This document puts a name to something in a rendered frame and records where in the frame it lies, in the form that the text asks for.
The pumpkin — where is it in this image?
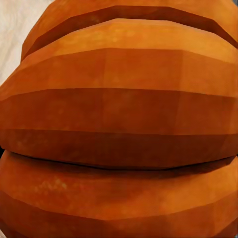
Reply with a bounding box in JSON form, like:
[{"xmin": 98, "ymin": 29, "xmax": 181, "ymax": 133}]
[{"xmin": 0, "ymin": 0, "xmax": 238, "ymax": 238}]

